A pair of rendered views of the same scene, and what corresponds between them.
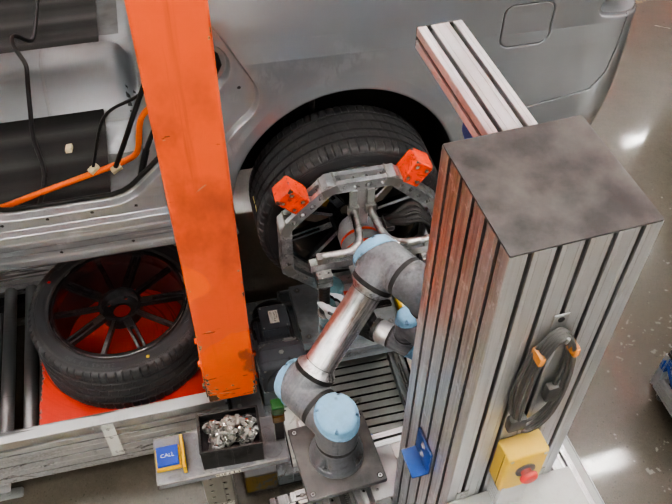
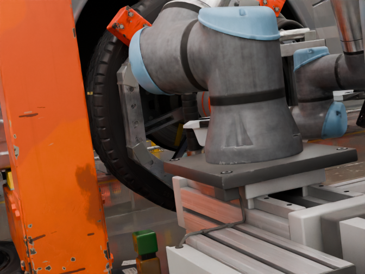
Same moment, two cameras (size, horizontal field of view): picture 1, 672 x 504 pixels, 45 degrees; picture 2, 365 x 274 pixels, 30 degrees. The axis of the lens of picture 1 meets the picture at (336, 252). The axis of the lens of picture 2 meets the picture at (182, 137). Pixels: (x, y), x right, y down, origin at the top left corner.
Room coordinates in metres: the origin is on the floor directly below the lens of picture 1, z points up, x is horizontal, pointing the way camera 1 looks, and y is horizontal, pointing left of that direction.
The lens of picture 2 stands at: (0.02, 0.17, 0.98)
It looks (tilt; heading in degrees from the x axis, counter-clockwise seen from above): 7 degrees down; 356
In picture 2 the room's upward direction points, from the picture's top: 7 degrees counter-clockwise
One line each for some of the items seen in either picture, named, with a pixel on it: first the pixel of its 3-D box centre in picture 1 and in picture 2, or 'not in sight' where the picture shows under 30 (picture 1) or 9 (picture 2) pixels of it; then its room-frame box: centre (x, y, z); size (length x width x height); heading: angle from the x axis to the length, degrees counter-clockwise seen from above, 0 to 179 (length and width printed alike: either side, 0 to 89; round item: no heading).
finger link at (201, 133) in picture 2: (329, 313); (201, 133); (1.55, 0.02, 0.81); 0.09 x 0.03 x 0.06; 67
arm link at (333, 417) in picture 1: (335, 421); (237, 48); (1.06, 0.00, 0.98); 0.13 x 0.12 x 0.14; 43
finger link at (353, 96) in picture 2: not in sight; (353, 95); (1.67, -0.38, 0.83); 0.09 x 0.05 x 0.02; 113
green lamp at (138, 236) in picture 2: (277, 406); (145, 242); (1.31, 0.18, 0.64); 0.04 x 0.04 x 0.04; 14
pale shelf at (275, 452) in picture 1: (221, 450); not in sight; (1.26, 0.37, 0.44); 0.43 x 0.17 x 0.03; 104
